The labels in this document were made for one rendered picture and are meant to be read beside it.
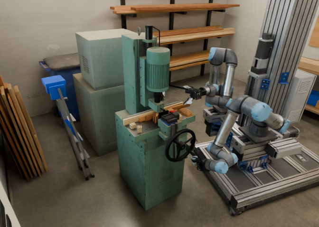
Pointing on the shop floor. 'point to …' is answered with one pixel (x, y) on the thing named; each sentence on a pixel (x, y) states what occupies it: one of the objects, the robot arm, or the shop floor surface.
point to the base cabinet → (149, 170)
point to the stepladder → (67, 119)
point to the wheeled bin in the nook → (70, 60)
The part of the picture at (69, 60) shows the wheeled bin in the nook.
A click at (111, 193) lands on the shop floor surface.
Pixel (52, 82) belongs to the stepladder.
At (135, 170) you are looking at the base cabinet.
